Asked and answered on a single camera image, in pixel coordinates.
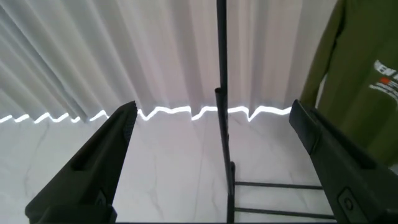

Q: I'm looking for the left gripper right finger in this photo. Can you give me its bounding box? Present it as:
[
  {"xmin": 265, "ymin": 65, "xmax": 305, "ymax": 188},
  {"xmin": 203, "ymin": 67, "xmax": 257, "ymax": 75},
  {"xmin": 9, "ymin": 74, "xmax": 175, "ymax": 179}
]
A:
[{"xmin": 288, "ymin": 99, "xmax": 398, "ymax": 223}]

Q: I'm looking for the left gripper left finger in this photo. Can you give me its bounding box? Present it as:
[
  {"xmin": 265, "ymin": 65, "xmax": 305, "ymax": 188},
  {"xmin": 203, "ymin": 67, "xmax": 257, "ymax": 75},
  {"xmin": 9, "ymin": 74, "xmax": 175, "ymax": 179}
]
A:
[{"xmin": 24, "ymin": 100, "xmax": 139, "ymax": 223}]

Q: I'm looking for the green long-sleeved shirt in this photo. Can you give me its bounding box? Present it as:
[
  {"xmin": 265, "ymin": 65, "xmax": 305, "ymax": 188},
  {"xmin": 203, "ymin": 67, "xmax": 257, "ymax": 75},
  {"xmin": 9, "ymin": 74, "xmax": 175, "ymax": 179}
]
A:
[{"xmin": 298, "ymin": 0, "xmax": 398, "ymax": 167}]

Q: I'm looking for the white curtain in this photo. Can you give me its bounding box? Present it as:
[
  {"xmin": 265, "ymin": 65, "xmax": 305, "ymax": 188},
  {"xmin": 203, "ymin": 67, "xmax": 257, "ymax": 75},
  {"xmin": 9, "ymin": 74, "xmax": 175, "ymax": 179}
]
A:
[{"xmin": 0, "ymin": 0, "xmax": 338, "ymax": 124}]

